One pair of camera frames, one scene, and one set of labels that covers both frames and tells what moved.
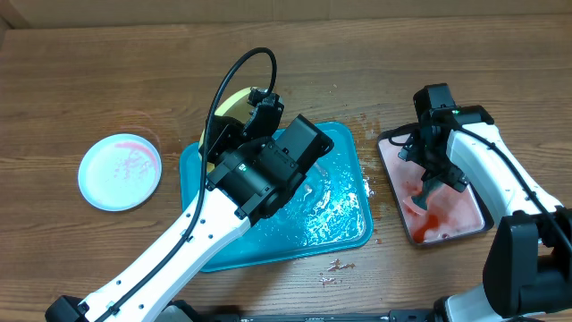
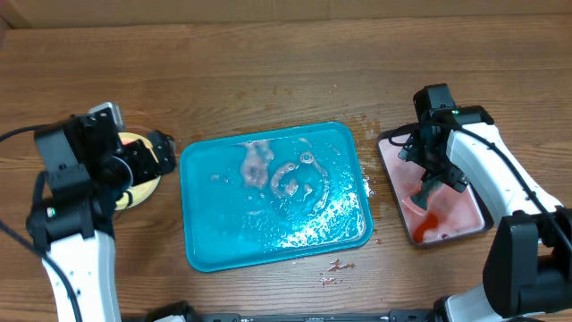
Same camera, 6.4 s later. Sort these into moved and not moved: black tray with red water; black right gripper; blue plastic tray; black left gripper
Moved: black left gripper
Not moved: black right gripper; blue plastic tray; black tray with red water
